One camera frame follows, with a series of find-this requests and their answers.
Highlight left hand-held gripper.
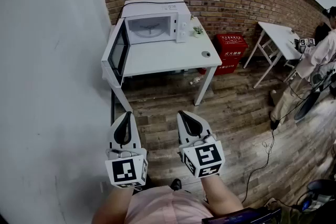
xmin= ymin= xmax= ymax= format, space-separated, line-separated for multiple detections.
xmin=104 ymin=111 xmax=149 ymax=189

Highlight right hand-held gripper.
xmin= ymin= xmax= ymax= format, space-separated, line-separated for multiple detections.
xmin=176 ymin=110 xmax=226 ymax=178

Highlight person's left forearm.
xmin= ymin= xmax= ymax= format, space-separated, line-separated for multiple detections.
xmin=91 ymin=186 xmax=136 ymax=224

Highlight person's right forearm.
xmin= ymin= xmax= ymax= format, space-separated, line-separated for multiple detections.
xmin=201 ymin=174 xmax=244 ymax=215

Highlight person's black trousers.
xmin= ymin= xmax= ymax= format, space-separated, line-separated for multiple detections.
xmin=132 ymin=173 xmax=153 ymax=195

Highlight person's black shoe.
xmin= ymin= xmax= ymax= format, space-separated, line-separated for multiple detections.
xmin=170 ymin=178 xmax=182 ymax=191

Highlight person's pink shirt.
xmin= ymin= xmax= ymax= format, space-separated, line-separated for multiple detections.
xmin=125 ymin=186 xmax=218 ymax=224

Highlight microwave door with dark window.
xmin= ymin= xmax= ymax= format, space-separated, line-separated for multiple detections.
xmin=101 ymin=18 xmax=131 ymax=88

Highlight red fire equipment box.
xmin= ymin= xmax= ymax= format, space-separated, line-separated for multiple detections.
xmin=198 ymin=34 xmax=249 ymax=76

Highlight dark screen device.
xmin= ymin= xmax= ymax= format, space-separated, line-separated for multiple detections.
xmin=201 ymin=207 xmax=281 ymax=224

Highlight small potted green plant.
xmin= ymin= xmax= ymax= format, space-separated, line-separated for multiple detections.
xmin=192 ymin=25 xmax=205 ymax=39

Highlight white microwave oven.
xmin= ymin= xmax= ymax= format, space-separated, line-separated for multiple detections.
xmin=122 ymin=0 xmax=191 ymax=46

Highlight white folding table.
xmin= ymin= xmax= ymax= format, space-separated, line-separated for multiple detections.
xmin=243 ymin=21 xmax=307 ymax=89

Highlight black floor cable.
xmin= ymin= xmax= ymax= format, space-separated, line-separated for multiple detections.
xmin=240 ymin=102 xmax=310 ymax=205

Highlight beige roller ring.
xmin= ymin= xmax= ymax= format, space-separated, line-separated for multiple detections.
xmin=139 ymin=24 xmax=160 ymax=35

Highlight black power cable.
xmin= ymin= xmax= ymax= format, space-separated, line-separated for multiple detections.
xmin=119 ymin=1 xmax=186 ymax=19

